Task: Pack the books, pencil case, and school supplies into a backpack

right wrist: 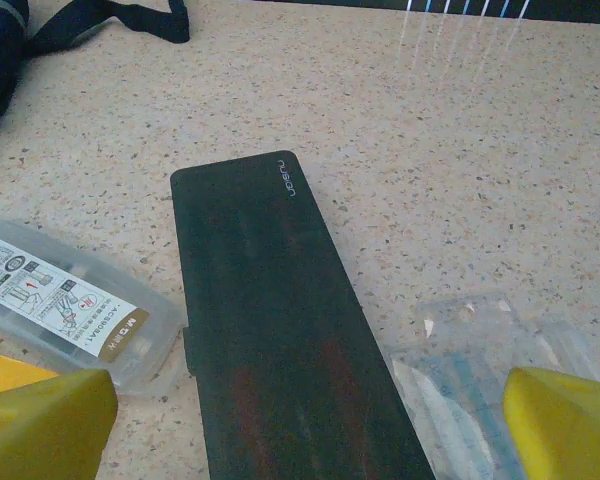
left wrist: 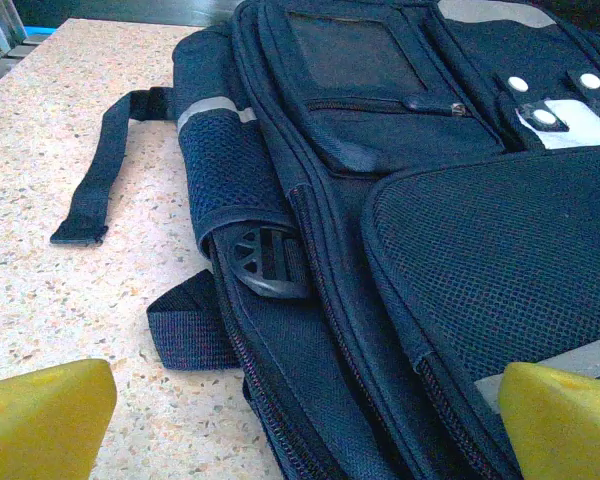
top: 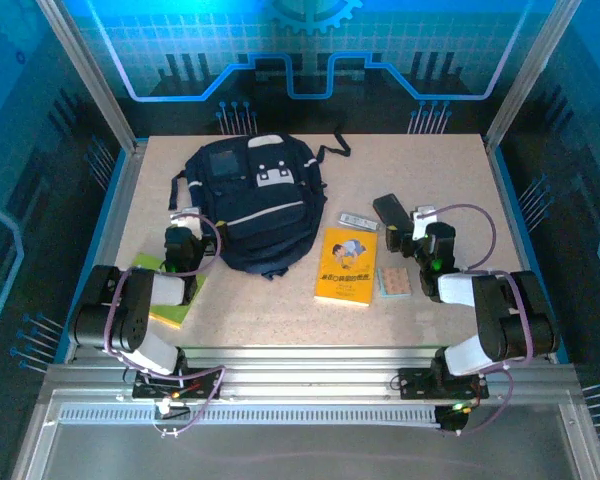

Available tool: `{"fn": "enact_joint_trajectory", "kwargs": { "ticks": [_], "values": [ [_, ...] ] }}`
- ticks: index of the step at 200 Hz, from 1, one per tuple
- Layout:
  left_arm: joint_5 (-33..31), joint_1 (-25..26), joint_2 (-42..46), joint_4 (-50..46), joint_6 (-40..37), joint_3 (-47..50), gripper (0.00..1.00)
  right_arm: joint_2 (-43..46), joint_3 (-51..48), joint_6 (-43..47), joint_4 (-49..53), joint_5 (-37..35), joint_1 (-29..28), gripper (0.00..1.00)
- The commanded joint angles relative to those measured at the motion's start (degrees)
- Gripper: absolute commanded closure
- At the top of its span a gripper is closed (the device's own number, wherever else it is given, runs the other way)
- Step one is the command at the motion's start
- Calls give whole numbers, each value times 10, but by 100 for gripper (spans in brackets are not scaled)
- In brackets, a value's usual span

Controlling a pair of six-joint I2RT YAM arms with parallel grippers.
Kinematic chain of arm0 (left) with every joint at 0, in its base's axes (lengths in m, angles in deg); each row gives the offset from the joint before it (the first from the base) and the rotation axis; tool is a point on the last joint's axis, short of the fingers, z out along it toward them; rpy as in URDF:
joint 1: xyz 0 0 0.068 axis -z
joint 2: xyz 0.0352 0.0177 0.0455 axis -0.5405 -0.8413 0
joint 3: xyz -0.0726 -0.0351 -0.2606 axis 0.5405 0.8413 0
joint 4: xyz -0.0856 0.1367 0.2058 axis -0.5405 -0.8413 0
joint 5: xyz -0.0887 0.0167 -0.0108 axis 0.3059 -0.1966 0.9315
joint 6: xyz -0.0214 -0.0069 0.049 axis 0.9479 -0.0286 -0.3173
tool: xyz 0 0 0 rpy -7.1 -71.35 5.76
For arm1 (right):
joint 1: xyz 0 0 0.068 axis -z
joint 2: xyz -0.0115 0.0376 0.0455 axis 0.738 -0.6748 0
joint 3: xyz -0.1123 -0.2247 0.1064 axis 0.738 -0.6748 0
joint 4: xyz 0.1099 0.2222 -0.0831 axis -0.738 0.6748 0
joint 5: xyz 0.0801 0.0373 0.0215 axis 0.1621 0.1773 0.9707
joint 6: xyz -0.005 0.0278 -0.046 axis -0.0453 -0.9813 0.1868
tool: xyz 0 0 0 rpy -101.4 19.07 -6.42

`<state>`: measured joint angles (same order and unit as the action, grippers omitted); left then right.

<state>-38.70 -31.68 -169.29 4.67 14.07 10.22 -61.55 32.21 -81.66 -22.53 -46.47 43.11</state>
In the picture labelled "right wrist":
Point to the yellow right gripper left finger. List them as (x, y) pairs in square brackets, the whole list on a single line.
[(45, 430)]

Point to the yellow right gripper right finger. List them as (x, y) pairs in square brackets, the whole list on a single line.
[(565, 430)]

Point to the navy blue backpack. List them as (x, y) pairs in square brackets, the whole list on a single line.
[(0, 50)]

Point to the black pencil case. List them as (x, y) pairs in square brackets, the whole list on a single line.
[(280, 325)]

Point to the clear ruler set pouch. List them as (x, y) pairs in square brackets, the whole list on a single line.
[(460, 360)]

